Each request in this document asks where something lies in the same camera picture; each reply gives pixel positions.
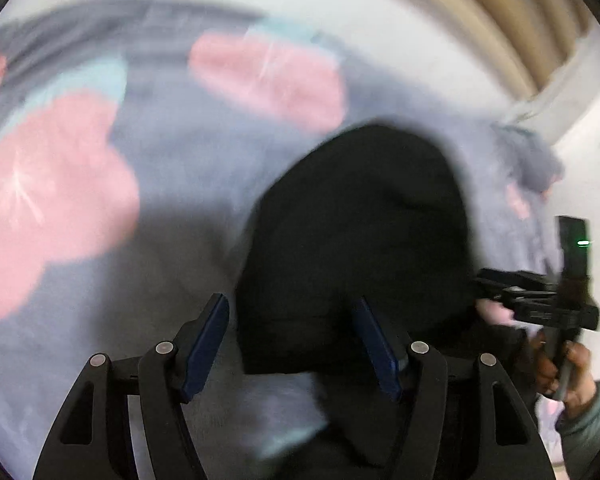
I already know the black hooded jacket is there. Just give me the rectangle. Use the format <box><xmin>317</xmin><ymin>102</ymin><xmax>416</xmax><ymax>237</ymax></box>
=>
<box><xmin>235</xmin><ymin>124</ymin><xmax>535</xmax><ymax>479</ymax></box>

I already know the grey-green right sleeve forearm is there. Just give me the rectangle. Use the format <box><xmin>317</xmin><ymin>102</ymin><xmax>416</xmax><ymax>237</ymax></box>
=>
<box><xmin>555</xmin><ymin>380</ymin><xmax>600</xmax><ymax>479</ymax></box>

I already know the person's right hand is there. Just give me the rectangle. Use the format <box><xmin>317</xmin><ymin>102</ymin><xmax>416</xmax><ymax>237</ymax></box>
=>
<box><xmin>530</xmin><ymin>330</ymin><xmax>597</xmax><ymax>418</ymax></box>

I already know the wooden slatted headboard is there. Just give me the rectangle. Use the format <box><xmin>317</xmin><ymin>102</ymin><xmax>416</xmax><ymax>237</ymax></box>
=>
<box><xmin>424</xmin><ymin>0</ymin><xmax>593</xmax><ymax>100</ymax></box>

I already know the grey blanket with pink flowers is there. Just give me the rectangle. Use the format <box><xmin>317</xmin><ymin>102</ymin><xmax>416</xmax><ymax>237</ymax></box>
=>
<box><xmin>0</xmin><ymin>0</ymin><xmax>562</xmax><ymax>479</ymax></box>

